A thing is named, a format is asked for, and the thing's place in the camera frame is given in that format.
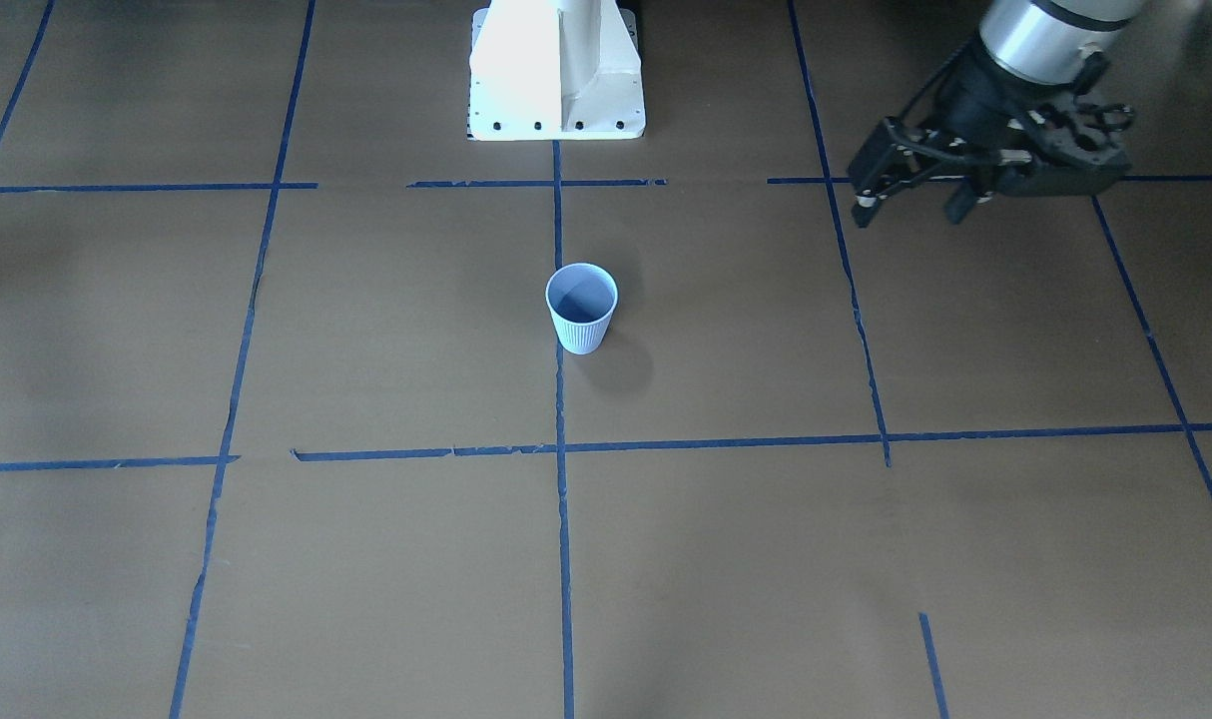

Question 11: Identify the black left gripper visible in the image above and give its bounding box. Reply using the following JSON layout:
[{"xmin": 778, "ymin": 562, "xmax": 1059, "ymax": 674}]
[{"xmin": 847, "ymin": 40, "xmax": 1134, "ymax": 229}]

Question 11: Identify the blue ribbed plastic cup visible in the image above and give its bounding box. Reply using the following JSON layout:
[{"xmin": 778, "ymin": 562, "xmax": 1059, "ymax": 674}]
[{"xmin": 545, "ymin": 263, "xmax": 621, "ymax": 356}]

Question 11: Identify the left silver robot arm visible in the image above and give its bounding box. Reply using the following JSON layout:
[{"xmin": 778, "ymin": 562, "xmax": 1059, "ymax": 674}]
[{"xmin": 848, "ymin": 1, "xmax": 1143, "ymax": 228}]

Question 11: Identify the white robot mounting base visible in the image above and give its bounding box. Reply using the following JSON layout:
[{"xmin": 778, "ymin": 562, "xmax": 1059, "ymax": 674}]
[{"xmin": 465, "ymin": 1, "xmax": 647, "ymax": 142}]

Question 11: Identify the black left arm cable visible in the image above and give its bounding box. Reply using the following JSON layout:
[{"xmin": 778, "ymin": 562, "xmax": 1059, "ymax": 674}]
[{"xmin": 896, "ymin": 45, "xmax": 1006, "ymax": 166}]

